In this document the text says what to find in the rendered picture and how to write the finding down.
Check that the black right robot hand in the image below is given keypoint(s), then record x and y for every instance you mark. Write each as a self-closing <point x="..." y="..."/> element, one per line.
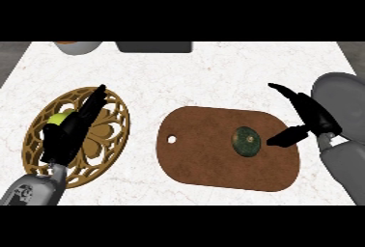
<point x="310" y="115"/>

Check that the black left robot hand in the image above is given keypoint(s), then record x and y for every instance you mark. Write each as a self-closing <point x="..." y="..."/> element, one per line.
<point x="63" y="136"/>

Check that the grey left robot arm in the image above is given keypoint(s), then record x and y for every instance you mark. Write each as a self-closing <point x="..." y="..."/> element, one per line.
<point x="35" y="188"/>

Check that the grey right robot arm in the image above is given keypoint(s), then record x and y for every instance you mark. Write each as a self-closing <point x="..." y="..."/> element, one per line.
<point x="342" y="165"/>

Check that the dark green squash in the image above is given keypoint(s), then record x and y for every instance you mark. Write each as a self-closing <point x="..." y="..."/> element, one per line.
<point x="246" y="141"/>

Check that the brown wooden cutting board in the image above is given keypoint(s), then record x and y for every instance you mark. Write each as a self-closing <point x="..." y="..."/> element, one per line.
<point x="227" y="148"/>

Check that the yellow-green round fruit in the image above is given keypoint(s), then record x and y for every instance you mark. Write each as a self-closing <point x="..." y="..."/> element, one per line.
<point x="60" y="118"/>

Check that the golden wooden openwork trivet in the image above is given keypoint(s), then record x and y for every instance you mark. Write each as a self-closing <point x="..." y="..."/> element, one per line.
<point x="102" y="135"/>

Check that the grey bowl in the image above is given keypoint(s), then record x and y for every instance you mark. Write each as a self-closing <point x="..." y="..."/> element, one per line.
<point x="78" y="47"/>

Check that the dark grey rectangular appliance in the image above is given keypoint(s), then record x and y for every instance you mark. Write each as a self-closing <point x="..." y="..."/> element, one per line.
<point x="153" y="47"/>

